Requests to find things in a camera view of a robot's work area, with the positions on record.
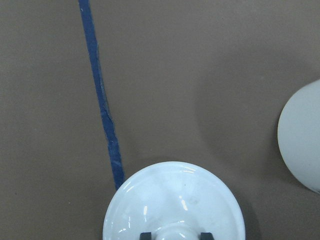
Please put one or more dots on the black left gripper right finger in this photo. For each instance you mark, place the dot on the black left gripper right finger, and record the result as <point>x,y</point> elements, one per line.
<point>206,236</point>

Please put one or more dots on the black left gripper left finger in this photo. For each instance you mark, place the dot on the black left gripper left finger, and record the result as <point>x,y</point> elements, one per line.
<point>145,236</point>

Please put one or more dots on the white cup lid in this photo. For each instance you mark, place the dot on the white cup lid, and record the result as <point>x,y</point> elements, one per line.
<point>174,201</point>

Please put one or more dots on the white enamel cup blue rim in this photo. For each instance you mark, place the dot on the white enamel cup blue rim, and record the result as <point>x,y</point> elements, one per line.
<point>298,135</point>

